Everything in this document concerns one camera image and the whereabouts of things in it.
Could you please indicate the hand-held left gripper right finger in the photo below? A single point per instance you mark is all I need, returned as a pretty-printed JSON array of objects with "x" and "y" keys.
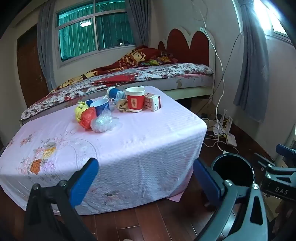
[{"x": 205, "y": 180}]

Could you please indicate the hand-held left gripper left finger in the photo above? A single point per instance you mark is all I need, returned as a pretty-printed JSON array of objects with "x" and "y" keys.
[{"x": 84, "y": 180}]

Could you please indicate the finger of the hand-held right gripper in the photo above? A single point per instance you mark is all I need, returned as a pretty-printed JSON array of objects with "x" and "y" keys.
[
  {"x": 285, "y": 151},
  {"x": 277, "y": 171}
]

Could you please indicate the black trash bin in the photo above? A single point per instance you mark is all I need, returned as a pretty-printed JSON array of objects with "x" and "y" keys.
[{"x": 231, "y": 166}]

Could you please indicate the clear plastic bag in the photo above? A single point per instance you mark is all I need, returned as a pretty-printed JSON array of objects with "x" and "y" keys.
[{"x": 101, "y": 121}]

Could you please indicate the red plastic bag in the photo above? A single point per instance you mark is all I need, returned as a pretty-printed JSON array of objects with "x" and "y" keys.
[{"x": 87, "y": 118}]

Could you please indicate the yellow plastic bag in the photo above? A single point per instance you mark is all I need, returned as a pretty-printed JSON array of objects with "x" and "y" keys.
[{"x": 81, "y": 110}]

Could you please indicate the blue paper cup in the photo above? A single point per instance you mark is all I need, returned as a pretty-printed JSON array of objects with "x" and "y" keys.
[
  {"x": 101, "y": 107},
  {"x": 113, "y": 92}
]

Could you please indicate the blue plastic bag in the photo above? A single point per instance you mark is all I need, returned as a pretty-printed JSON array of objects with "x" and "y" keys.
[{"x": 89, "y": 103}]

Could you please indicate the printed paper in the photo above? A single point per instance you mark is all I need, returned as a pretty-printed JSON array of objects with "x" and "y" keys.
[{"x": 122, "y": 106}]

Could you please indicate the light blue face mask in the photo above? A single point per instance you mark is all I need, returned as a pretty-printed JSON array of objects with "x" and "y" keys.
[{"x": 120, "y": 96}]

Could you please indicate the red paper cup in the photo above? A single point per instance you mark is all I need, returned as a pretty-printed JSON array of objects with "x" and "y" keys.
[{"x": 135, "y": 102}]

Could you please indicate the white red small box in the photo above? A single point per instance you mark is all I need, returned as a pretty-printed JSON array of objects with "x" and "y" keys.
[{"x": 152, "y": 103}]

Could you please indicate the white flat box device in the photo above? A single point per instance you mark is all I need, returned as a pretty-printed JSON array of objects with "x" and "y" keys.
[{"x": 231, "y": 140}]

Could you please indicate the white router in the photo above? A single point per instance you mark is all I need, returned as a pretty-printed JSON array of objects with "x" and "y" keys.
[{"x": 222, "y": 125}]

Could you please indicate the grey curtain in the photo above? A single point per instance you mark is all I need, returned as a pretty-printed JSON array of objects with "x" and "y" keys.
[
  {"x": 254, "y": 69},
  {"x": 46, "y": 46},
  {"x": 138, "y": 23}
]

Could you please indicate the floral bedsheet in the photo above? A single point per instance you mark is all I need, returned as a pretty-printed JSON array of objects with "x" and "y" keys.
[{"x": 161, "y": 69}]

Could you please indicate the brown wooden door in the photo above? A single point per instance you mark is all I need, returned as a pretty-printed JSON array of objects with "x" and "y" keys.
[{"x": 30, "y": 69}]

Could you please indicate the bright window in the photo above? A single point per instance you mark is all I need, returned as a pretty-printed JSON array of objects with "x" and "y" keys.
[{"x": 277, "y": 23}]

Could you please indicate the red patterned blanket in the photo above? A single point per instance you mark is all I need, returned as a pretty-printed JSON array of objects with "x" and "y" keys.
[{"x": 136, "y": 55}]

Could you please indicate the small dark object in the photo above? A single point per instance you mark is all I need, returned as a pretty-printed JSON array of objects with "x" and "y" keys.
[{"x": 122, "y": 41}]

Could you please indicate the green glass window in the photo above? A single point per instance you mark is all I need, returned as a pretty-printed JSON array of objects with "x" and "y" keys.
[{"x": 76, "y": 32}]

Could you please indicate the white bed frame red headboard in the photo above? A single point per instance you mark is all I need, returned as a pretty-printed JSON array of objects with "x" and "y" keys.
[{"x": 185, "y": 44}]

